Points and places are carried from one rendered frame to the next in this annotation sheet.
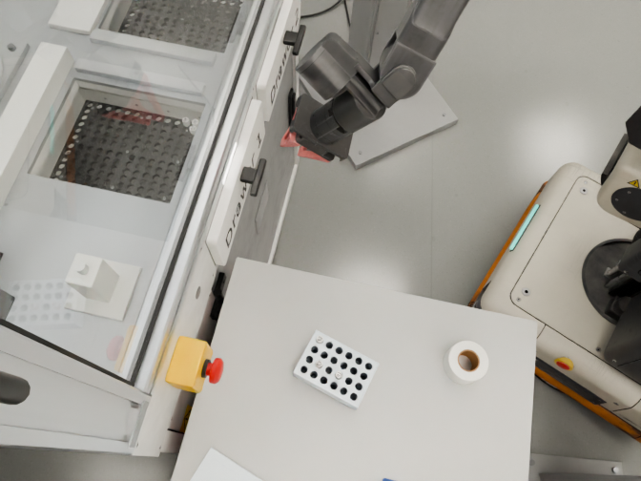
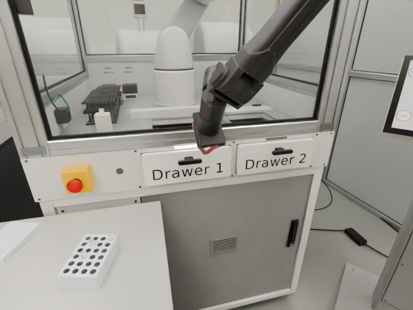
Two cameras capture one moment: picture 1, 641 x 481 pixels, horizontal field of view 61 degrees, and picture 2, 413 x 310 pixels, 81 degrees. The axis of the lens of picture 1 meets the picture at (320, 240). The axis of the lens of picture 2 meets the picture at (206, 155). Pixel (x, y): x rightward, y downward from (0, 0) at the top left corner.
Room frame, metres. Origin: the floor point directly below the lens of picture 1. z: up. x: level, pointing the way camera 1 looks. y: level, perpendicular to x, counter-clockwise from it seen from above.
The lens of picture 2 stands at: (0.26, -0.53, 1.24)
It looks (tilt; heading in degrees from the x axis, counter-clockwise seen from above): 25 degrees down; 69
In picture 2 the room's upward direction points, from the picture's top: straight up
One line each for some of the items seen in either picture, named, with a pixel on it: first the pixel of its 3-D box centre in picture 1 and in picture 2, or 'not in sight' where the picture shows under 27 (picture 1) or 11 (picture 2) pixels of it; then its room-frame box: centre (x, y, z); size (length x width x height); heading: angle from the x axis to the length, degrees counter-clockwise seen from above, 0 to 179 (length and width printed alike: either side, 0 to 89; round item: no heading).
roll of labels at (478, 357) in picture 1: (465, 363); not in sight; (0.19, -0.27, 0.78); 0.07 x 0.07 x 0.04
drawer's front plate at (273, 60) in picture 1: (280, 48); (275, 155); (0.77, 0.12, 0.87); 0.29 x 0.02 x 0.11; 173
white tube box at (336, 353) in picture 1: (335, 369); (91, 259); (0.16, -0.05, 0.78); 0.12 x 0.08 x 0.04; 67
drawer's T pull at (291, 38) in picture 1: (293, 38); (280, 151); (0.77, 0.09, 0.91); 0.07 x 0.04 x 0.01; 173
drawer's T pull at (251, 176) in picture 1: (251, 176); (189, 160); (0.45, 0.13, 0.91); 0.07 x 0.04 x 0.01; 173
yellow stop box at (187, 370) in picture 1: (192, 365); (77, 179); (0.13, 0.18, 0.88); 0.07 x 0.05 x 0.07; 173
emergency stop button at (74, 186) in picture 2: (212, 369); (75, 185); (0.12, 0.15, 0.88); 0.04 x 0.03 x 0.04; 173
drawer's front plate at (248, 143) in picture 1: (238, 181); (188, 165); (0.46, 0.16, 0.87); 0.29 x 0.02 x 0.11; 173
